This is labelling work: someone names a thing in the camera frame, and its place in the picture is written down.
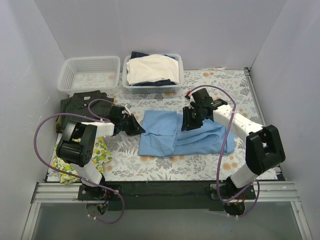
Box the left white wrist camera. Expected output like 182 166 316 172
122 105 132 116

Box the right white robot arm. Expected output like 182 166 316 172
181 85 286 203

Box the left white plastic basket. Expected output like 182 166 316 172
57 56 121 96

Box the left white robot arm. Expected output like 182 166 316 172
56 105 146 200

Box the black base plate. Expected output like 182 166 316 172
77 180 257 211

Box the right white plastic basket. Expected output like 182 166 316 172
122 53 185 94

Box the dark striped folded shirt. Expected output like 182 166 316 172
60 90 114 123

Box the lemon print folded shirt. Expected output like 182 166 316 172
49 133 113 184

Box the navy folded garment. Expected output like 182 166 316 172
130 51 177 87

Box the white plastic basket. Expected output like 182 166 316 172
122 53 185 94
57 56 121 96

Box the light blue long sleeve shirt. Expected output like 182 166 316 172
137 110 227 157

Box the floral table mat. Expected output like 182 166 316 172
103 69 262 181

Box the cream folded garment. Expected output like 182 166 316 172
126 54 181 86

